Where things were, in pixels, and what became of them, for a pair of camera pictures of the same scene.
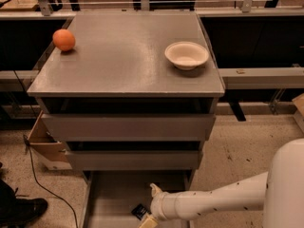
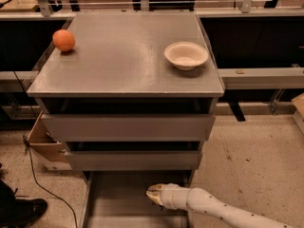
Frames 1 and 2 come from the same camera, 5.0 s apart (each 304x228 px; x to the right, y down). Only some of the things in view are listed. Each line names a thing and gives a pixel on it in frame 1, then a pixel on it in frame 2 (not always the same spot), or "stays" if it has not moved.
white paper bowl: (186, 55) stays
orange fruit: (64, 39) stays
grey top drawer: (132, 127) stays
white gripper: (159, 204) → (169, 195)
